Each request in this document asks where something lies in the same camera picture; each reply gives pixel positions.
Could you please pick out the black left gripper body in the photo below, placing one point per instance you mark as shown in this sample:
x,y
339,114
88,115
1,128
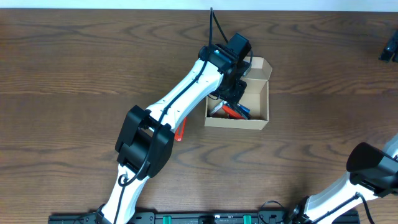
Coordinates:
x,y
233,92

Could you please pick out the black whiteboard marker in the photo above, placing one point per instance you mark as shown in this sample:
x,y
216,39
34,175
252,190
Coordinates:
x,y
216,108

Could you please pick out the blue whiteboard marker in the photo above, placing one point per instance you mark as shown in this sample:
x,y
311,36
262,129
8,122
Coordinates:
x,y
245,109

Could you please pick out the red black stapler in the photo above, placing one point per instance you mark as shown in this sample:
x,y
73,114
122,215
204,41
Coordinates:
x,y
234,113

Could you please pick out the cardboard box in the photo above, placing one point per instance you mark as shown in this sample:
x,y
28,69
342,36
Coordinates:
x,y
255,98

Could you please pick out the orange utility knife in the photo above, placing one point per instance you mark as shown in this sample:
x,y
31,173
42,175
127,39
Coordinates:
x,y
179,132

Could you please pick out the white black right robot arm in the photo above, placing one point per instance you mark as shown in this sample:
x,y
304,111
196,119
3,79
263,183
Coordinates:
x,y
371,173

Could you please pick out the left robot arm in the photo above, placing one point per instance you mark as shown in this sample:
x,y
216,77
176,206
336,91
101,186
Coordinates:
x,y
145,142

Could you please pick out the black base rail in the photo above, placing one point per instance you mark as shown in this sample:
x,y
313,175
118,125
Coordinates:
x,y
265,216

